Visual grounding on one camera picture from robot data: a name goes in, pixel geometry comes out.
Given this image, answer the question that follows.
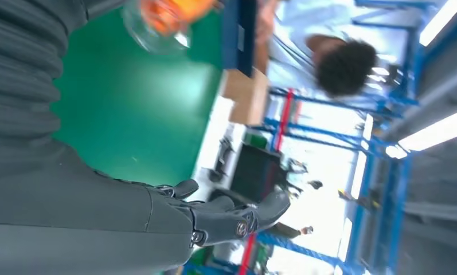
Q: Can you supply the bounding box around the green plastic crate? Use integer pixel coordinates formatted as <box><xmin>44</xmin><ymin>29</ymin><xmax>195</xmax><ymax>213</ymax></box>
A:
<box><xmin>245</xmin><ymin>132</ymin><xmax>269</xmax><ymax>149</ymax></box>

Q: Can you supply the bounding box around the red steel post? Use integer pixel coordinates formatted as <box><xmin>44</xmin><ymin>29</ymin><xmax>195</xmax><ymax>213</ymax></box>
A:
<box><xmin>237</xmin><ymin>89</ymin><xmax>295</xmax><ymax>275</ymax></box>

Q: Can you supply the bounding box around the brown cardboard box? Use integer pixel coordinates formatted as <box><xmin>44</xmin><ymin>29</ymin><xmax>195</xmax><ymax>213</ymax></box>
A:
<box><xmin>220</xmin><ymin>68</ymin><xmax>271</xmax><ymax>126</ymax></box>

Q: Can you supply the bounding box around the ceiling strip light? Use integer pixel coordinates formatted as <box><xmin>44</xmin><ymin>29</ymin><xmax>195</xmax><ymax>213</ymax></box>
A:
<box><xmin>420</xmin><ymin>0</ymin><xmax>457</xmax><ymax>46</ymax></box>
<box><xmin>397</xmin><ymin>106</ymin><xmax>457</xmax><ymax>152</ymax></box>

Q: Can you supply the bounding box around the blue steel shelving rack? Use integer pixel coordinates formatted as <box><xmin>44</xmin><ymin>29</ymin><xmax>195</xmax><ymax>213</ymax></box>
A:
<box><xmin>251</xmin><ymin>0</ymin><xmax>442</xmax><ymax>275</ymax></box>

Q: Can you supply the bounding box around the large black panel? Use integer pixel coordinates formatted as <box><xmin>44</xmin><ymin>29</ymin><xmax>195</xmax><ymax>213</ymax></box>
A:
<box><xmin>230</xmin><ymin>142</ymin><xmax>286</xmax><ymax>204</ymax></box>

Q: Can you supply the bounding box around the person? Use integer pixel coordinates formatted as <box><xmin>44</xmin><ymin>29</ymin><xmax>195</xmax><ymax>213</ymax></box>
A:
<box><xmin>268</xmin><ymin>222</ymin><xmax>314</xmax><ymax>240</ymax></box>
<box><xmin>255</xmin><ymin>0</ymin><xmax>379</xmax><ymax>97</ymax></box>

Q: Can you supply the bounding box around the black handheld controller with screen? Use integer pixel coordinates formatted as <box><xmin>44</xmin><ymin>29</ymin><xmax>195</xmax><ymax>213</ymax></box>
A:
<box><xmin>209</xmin><ymin>136</ymin><xmax>235</xmax><ymax>183</ymax></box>

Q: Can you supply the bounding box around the black carry case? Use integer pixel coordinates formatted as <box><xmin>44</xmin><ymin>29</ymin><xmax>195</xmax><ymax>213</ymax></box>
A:
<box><xmin>209</xmin><ymin>187</ymin><xmax>267</xmax><ymax>207</ymax></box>

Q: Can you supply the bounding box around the white table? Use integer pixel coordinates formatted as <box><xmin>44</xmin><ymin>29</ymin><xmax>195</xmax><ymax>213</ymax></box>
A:
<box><xmin>192</xmin><ymin>95</ymin><xmax>252</xmax><ymax>202</ymax></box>

